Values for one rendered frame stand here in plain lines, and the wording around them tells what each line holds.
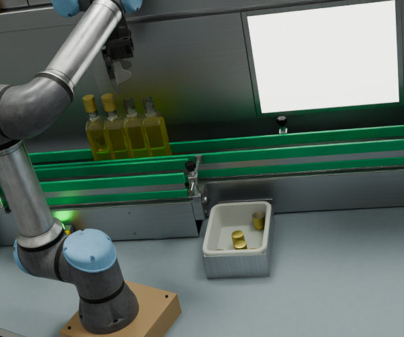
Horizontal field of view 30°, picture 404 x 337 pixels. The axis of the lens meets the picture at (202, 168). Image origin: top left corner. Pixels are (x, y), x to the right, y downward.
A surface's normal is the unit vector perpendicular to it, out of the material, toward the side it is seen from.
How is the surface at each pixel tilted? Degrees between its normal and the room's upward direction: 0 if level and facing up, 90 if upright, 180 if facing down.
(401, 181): 90
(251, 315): 0
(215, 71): 90
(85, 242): 7
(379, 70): 90
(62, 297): 0
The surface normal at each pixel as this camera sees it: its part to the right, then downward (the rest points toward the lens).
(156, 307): -0.18, -0.83
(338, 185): -0.15, 0.55
